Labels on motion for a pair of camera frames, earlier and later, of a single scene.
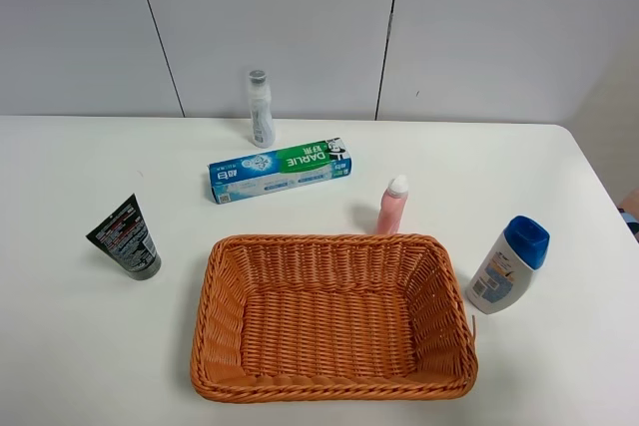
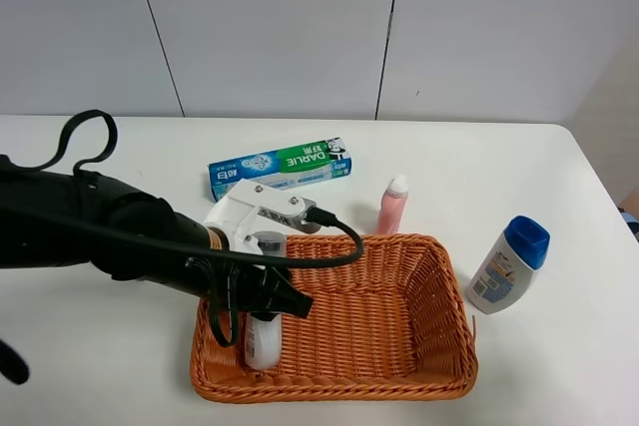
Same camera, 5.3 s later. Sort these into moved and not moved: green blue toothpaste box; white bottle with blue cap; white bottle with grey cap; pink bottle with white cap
Moved: white bottle with grey cap
Not moved: pink bottle with white cap; white bottle with blue cap; green blue toothpaste box
